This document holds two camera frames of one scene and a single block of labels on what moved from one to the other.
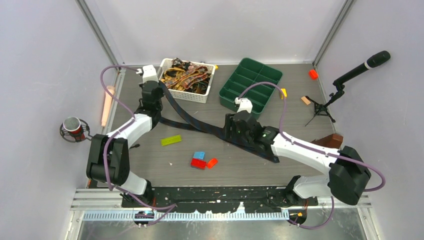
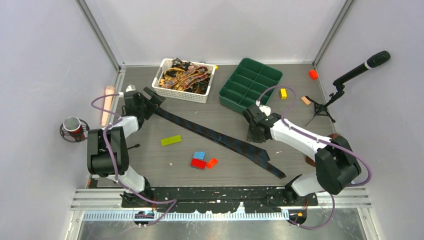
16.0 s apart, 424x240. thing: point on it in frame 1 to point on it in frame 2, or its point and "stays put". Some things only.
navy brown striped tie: x=207 y=129 to x=245 y=152
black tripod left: x=136 y=145 stays put
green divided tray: x=259 y=95 stays put
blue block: x=199 y=155 stays put
